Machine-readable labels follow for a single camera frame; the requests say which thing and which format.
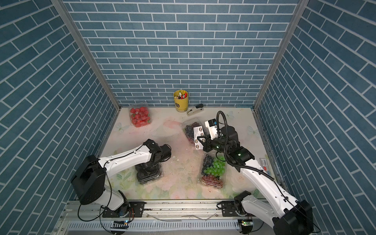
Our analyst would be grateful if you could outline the aluminium corner post left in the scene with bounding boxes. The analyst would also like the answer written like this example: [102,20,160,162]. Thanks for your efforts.
[51,0,121,111]

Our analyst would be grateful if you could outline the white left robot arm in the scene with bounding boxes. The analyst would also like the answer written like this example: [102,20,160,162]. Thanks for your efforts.
[70,139,171,211]

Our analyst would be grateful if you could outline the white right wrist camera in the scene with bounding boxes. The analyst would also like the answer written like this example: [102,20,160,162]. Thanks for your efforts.
[205,119,218,140]

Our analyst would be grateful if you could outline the aluminium front rail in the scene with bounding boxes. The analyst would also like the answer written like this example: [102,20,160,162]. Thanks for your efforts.
[58,198,306,224]

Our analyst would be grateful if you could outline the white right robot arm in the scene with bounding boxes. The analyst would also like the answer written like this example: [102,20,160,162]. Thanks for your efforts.
[197,111,314,235]

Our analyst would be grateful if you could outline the clear box of blueberries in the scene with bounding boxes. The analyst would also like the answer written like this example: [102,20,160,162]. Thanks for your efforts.
[181,117,208,145]

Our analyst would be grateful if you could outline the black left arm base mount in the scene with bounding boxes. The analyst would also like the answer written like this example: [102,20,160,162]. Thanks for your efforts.
[102,201,146,219]

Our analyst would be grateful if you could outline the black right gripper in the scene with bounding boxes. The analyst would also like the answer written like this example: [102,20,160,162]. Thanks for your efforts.
[198,134,230,155]

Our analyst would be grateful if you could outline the grey desk stapler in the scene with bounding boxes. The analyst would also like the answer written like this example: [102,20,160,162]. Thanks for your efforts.
[187,104,204,116]

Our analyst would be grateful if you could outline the aluminium corner post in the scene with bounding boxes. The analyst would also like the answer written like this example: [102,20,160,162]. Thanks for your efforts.
[51,0,121,111]
[253,0,309,110]

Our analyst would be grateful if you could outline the clear box of mixed grapes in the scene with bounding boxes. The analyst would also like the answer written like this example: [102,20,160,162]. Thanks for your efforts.
[198,152,227,189]

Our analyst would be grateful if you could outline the white fruit sticker sheet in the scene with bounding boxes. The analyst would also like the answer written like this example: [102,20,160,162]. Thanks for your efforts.
[193,126,205,150]

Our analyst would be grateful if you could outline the yellow pen cup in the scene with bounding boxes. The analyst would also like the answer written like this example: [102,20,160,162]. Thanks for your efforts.
[173,90,189,113]

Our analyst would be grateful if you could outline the clear box of avocados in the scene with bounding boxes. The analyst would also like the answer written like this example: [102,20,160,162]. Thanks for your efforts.
[135,163,162,185]

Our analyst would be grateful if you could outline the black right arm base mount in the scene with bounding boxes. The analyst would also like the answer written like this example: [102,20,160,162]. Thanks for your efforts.
[216,191,264,219]

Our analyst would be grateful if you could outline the white label strip on table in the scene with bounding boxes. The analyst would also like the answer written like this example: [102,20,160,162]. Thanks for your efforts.
[259,158,273,176]

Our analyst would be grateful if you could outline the clear box of strawberries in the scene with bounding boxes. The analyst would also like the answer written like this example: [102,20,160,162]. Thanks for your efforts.
[129,102,151,128]

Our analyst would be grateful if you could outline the aluminium corner post right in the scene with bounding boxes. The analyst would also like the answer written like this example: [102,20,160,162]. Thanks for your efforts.
[253,0,309,110]

